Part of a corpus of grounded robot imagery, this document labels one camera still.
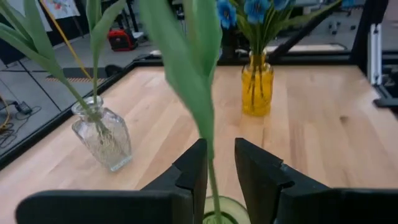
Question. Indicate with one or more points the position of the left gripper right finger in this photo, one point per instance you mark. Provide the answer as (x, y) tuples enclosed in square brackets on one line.
[(311, 208)]

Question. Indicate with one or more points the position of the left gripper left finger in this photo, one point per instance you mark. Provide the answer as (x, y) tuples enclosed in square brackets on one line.
[(124, 208)]

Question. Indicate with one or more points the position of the dark red artificial tulip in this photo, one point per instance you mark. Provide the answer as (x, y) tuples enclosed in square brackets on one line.
[(186, 77)]

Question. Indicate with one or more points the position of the clear cut glass vase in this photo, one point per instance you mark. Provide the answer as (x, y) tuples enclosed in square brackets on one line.
[(109, 146)]

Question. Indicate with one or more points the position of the green ribbed glass vase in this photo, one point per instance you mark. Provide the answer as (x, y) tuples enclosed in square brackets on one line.
[(236, 211)]

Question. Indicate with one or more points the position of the yellow embossed glass vase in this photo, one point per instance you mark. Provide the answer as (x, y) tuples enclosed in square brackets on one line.
[(258, 99)]

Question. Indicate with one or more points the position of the black power adapter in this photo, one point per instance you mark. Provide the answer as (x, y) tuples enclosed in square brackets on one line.
[(23, 108)]

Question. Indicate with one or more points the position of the black hazard-edged floor mat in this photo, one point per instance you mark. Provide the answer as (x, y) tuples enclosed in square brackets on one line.
[(77, 73)]

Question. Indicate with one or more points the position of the red black equipment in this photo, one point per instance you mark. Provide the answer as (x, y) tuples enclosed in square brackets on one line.
[(119, 40)]

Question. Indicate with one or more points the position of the colourful poster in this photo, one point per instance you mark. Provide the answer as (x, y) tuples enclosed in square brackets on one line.
[(62, 7)]

